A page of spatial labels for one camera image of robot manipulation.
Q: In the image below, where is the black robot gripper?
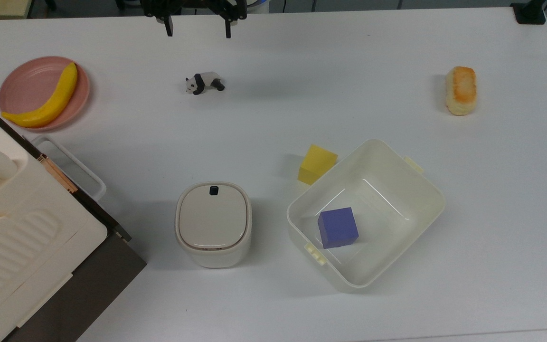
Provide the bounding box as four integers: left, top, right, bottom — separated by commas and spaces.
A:
141, 0, 247, 39

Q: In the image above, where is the cream plastic open box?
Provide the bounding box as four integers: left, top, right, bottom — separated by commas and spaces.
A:
286, 139, 446, 293

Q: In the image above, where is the black and white panda figurine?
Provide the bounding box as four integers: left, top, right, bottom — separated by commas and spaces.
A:
185, 72, 226, 95

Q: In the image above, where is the yellow banana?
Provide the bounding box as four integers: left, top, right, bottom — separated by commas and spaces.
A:
1, 62, 78, 128

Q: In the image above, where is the pink round plate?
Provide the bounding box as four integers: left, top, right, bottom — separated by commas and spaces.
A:
0, 56, 91, 132

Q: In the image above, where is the yellow cube block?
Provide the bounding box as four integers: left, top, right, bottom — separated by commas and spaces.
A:
297, 144, 339, 186

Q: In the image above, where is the cream lidded trash can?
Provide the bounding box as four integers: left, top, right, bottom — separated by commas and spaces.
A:
175, 181, 253, 269

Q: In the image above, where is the blue cube block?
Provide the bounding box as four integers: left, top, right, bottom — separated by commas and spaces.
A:
317, 207, 359, 249

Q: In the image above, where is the toasted bread roll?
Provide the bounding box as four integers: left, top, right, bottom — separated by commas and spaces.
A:
445, 66, 477, 116

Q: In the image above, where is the white appliance with door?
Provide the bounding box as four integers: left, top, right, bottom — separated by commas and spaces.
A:
0, 101, 148, 342

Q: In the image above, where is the white drawer handle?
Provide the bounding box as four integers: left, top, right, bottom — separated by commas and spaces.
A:
30, 134, 107, 202

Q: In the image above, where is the black table clamp mount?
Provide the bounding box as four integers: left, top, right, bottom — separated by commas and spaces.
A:
510, 0, 547, 25

